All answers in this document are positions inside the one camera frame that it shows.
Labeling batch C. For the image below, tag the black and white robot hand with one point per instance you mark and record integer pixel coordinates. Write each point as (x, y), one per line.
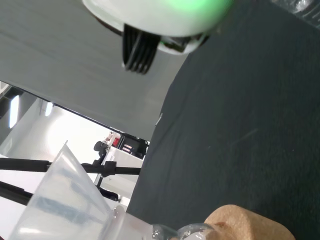
(162, 17)

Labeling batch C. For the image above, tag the clear tape piece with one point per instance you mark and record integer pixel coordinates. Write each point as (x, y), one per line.
(159, 119)

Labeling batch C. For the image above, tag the black bench cloth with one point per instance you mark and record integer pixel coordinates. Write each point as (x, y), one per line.
(237, 125)

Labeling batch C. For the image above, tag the black equipment box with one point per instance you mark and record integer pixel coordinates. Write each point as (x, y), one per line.
(135, 147)

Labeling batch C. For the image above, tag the clear plastic funnel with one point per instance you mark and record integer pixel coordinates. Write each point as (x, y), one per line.
(65, 200)

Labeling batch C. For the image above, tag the small round-bottom glass flask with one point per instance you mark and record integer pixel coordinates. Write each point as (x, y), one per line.
(185, 231)

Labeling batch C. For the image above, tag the black camera tripod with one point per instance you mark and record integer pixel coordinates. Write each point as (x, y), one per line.
(25, 165)

